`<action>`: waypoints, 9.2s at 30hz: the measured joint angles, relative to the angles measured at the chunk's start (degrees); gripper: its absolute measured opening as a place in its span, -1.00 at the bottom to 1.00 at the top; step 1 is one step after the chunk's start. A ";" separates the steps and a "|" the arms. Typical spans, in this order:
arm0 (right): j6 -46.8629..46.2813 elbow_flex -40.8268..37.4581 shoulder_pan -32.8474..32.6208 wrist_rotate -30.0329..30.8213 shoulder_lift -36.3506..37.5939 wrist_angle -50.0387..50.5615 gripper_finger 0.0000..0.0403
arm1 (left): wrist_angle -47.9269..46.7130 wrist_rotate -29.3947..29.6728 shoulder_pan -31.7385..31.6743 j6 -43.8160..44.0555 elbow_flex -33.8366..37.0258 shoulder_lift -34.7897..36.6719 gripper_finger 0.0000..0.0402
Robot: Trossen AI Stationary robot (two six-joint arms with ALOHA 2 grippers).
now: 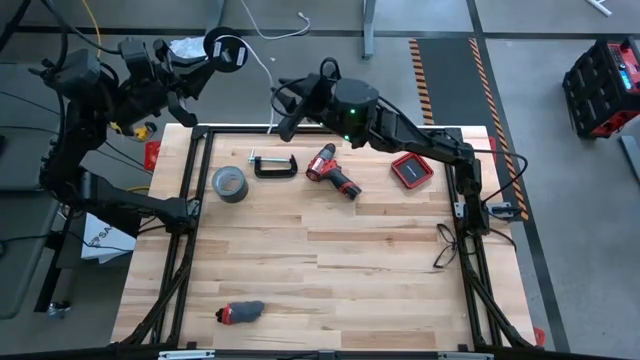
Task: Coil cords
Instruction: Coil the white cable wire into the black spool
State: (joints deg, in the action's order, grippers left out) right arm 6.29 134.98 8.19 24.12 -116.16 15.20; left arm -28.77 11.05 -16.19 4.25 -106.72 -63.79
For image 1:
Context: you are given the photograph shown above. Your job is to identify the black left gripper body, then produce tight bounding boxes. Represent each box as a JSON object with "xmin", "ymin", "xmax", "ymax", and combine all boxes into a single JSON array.
[{"xmin": 117, "ymin": 74, "xmax": 199, "ymax": 129}]

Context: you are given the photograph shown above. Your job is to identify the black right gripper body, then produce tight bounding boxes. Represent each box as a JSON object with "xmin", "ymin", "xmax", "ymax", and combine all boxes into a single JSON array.
[{"xmin": 292, "ymin": 72, "xmax": 335, "ymax": 124}]

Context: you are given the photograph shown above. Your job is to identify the white cord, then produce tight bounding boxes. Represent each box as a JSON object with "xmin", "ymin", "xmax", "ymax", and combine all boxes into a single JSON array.
[{"xmin": 227, "ymin": 33, "xmax": 277, "ymax": 135}]

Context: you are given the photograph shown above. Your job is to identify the black cord spool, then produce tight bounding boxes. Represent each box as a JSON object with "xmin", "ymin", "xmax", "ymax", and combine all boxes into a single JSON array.
[{"xmin": 202, "ymin": 26, "xmax": 250, "ymax": 74}]

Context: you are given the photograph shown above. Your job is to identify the white crumpled cloth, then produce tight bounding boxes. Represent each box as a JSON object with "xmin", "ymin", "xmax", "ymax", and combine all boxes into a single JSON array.
[{"xmin": 168, "ymin": 35, "xmax": 207, "ymax": 67}]

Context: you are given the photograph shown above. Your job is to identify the grey table leg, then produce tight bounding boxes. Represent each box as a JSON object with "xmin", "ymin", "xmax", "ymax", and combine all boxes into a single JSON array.
[
  {"xmin": 362, "ymin": 0, "xmax": 377, "ymax": 60},
  {"xmin": 204, "ymin": 0, "xmax": 227, "ymax": 37}
]

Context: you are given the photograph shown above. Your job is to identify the black C-clamp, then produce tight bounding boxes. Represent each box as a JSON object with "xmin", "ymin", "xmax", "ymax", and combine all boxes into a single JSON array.
[{"xmin": 247, "ymin": 147, "xmax": 299, "ymax": 180}]

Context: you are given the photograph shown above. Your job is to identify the red black flat case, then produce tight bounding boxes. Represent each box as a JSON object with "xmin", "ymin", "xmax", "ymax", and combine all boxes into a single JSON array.
[{"xmin": 390, "ymin": 152, "xmax": 434, "ymax": 190}]

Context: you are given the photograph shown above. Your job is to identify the black yellow striped mat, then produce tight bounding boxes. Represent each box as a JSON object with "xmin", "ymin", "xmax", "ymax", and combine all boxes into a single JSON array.
[{"xmin": 408, "ymin": 37, "xmax": 530, "ymax": 221}]

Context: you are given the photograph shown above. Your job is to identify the grey folding table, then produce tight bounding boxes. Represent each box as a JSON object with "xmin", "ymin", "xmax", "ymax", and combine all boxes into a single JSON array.
[
  {"xmin": 0, "ymin": 63, "xmax": 89, "ymax": 192},
  {"xmin": 0, "ymin": 190, "xmax": 64, "ymax": 320}
]

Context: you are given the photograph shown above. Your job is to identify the white printed bag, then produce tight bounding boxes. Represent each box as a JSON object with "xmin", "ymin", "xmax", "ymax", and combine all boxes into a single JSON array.
[{"xmin": 80, "ymin": 212, "xmax": 137, "ymax": 265}]

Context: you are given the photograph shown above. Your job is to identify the black safety glasses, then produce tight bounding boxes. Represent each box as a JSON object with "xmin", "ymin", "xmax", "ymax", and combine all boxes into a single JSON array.
[{"xmin": 432, "ymin": 223, "xmax": 459, "ymax": 270}]

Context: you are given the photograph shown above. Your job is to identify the silver connector box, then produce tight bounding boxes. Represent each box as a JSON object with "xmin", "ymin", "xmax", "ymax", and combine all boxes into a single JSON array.
[{"xmin": 487, "ymin": 201, "xmax": 522, "ymax": 221}]

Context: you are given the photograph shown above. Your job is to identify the grey glove with red cuff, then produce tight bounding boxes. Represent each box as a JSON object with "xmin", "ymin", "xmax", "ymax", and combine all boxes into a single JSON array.
[{"xmin": 214, "ymin": 300, "xmax": 266, "ymax": 326}]

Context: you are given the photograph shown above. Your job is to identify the red black tool box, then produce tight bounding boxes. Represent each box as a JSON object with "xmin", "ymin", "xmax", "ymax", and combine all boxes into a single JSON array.
[{"xmin": 562, "ymin": 37, "xmax": 640, "ymax": 140}]

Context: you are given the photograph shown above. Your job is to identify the white pipe piece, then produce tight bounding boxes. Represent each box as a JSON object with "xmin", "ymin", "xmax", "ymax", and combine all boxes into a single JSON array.
[{"xmin": 584, "ymin": 0, "xmax": 614, "ymax": 17}]

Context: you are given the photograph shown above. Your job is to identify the yellow extension cord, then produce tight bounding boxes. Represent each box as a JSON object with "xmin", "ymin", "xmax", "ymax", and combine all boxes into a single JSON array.
[{"xmin": 79, "ymin": 0, "xmax": 158, "ymax": 143}]

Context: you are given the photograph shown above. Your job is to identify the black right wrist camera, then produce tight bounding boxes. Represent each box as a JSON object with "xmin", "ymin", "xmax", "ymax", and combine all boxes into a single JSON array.
[{"xmin": 277, "ymin": 110, "xmax": 304, "ymax": 143}]

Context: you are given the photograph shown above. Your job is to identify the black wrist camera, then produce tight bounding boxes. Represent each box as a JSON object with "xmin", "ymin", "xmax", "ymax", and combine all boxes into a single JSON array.
[
  {"xmin": 277, "ymin": 110, "xmax": 304, "ymax": 143},
  {"xmin": 118, "ymin": 38, "xmax": 154, "ymax": 76}
]

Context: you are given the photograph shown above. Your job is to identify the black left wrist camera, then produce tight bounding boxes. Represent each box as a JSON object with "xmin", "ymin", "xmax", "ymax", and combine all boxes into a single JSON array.
[{"xmin": 118, "ymin": 38, "xmax": 154, "ymax": 76}]

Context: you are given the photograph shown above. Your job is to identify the white floor cable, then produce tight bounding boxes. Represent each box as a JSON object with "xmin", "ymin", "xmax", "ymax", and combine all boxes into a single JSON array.
[{"xmin": 238, "ymin": 0, "xmax": 312, "ymax": 41}]

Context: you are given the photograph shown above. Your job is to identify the black aluminium table frame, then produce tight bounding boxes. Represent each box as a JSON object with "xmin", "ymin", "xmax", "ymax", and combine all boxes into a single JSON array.
[{"xmin": 114, "ymin": 123, "xmax": 540, "ymax": 351}]

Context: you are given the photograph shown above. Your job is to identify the red black cordless drill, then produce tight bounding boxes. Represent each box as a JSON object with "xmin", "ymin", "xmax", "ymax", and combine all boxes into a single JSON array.
[{"xmin": 305, "ymin": 143, "xmax": 363, "ymax": 201}]

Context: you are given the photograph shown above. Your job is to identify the grey duct tape roll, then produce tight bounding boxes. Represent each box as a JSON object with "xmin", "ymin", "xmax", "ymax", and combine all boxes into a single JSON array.
[{"xmin": 211, "ymin": 164, "xmax": 250, "ymax": 204}]

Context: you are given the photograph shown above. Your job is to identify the silver metal bracket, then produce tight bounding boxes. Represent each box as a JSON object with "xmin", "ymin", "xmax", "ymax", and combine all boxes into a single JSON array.
[
  {"xmin": 437, "ymin": 351, "xmax": 495, "ymax": 360},
  {"xmin": 158, "ymin": 350, "xmax": 216, "ymax": 360}
]

